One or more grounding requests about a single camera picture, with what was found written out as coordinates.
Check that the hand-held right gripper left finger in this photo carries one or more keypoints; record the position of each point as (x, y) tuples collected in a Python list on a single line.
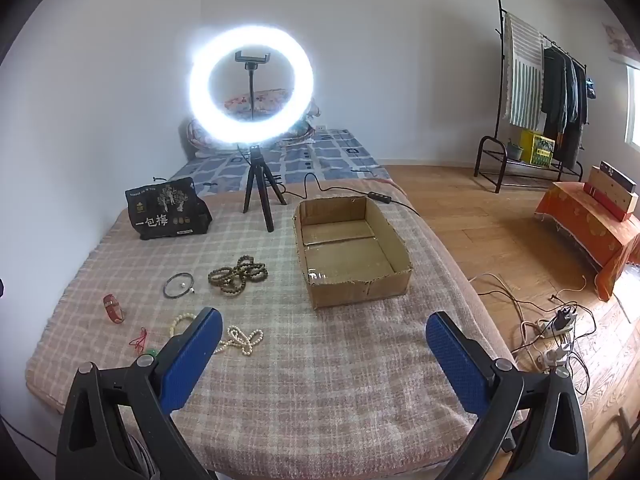
[(192, 355)]

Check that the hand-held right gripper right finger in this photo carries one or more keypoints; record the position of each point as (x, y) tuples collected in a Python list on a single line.
[(455, 360)]

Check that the cardboard box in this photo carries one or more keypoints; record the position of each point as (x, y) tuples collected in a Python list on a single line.
[(350, 290)]

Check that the white power strip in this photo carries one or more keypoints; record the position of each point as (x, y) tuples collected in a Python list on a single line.
[(555, 327)]

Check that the checked beige blanket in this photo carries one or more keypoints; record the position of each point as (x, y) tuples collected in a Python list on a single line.
[(300, 385)]

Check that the pink plush blanket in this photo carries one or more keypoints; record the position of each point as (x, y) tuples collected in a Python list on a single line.
[(440, 245)]

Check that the black snack bag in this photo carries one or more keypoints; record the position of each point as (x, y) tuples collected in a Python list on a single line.
[(165, 210)]

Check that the black mini tripod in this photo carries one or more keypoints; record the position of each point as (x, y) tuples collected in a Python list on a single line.
[(260, 180)]

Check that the orange cloth covered table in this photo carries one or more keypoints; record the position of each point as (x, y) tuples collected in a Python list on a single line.
[(580, 220)]

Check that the small plant pot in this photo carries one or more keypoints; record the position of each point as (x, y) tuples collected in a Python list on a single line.
[(515, 152)]

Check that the wooden box with dark lid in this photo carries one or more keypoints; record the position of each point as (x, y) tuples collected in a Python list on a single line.
[(607, 192)]

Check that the yellow box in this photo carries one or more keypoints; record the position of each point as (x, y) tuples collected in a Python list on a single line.
[(537, 147)]

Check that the blue patterned bed sheet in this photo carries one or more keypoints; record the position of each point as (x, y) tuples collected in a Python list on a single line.
[(325, 155)]

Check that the folded floral quilt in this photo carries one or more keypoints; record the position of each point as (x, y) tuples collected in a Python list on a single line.
[(240, 102)]

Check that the row of dark hanging clothes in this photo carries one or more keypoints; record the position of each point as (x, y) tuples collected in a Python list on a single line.
[(560, 95)]

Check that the striped towel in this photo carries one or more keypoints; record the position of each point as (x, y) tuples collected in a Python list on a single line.
[(525, 75)]

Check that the black metal clothes rack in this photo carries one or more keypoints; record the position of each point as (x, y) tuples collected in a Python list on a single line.
[(500, 60)]

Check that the black phone holder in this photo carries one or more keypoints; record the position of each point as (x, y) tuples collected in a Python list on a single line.
[(252, 57)]

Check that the window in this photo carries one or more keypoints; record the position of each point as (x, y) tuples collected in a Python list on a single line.
[(634, 105)]

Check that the floral window valance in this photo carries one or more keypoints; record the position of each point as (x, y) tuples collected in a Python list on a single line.
[(622, 42)]

